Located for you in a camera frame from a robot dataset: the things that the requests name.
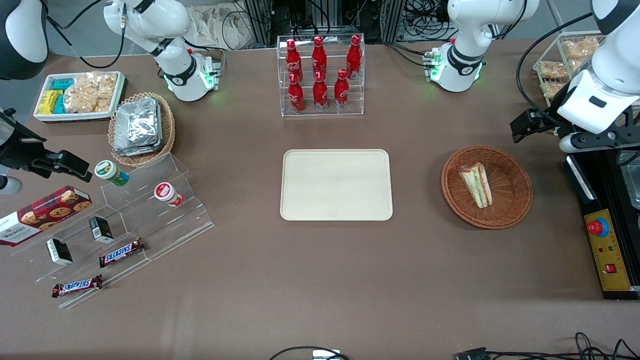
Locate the white power adapter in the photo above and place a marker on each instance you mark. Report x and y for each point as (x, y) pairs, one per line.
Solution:
(326, 355)

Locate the grey aluminium frame post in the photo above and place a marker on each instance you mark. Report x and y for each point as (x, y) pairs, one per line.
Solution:
(257, 20)
(392, 20)

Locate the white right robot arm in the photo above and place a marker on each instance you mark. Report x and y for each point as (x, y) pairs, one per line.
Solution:
(150, 20)

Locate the triangular sandwich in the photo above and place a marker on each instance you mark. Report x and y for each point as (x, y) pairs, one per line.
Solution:
(477, 186)

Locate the clear acrylic stepped stand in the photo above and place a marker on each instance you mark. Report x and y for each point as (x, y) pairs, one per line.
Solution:
(165, 235)

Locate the small black carton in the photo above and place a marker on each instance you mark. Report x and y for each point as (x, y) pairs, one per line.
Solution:
(59, 251)
(101, 230)

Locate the teal snack packet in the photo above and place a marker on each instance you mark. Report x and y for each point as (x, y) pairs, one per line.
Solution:
(63, 84)
(60, 105)

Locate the black yellow control box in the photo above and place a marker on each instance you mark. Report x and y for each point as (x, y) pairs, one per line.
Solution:
(607, 200)

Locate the red emergency stop button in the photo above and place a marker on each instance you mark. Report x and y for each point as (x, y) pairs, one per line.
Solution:
(596, 227)

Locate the silver foil package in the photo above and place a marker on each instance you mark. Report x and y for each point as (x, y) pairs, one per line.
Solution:
(136, 122)
(140, 150)

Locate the clear bag of crackers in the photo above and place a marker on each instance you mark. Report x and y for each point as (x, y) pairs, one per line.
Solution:
(90, 92)

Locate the white rectangular snack tray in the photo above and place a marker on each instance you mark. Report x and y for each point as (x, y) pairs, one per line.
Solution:
(55, 118)

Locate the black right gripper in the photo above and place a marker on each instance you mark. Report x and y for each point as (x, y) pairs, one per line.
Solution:
(17, 148)

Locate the brown round wicker basket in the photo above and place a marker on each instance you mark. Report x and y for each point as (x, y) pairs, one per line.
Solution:
(510, 190)

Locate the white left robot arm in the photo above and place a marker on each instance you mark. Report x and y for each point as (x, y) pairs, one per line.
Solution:
(470, 20)

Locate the red lid snack cup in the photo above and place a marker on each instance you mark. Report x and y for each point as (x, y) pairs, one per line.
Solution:
(167, 194)

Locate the red tartan cookie box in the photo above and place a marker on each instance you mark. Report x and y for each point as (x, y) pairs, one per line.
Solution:
(40, 215)

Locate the beige crumpled cloth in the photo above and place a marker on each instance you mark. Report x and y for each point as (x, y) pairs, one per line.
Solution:
(220, 25)

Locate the red cola bottle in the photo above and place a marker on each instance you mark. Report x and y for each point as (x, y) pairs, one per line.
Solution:
(296, 97)
(293, 57)
(354, 54)
(320, 95)
(319, 55)
(341, 92)

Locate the clear metal food container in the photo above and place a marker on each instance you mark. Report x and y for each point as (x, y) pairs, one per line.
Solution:
(632, 182)

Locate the clear bagged pastry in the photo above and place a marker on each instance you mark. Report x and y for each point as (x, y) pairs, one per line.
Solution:
(552, 90)
(552, 70)
(580, 49)
(581, 65)

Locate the green lid snack cup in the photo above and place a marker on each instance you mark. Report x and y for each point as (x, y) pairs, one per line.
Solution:
(110, 172)

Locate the beige plastic serving tray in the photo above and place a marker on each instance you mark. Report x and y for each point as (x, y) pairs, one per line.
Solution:
(335, 185)

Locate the yellow snack packet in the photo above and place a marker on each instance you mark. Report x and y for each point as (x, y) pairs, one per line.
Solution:
(49, 102)

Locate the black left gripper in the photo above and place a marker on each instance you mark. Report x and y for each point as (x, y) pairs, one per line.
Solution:
(548, 123)

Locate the clear acrylic bottle rack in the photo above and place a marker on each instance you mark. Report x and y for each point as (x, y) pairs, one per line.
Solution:
(325, 113)

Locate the brown Snickers bar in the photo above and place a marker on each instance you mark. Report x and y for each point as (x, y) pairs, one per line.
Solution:
(121, 252)
(77, 286)

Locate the light oval wicker basket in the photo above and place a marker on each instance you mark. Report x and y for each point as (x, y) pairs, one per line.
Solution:
(169, 130)

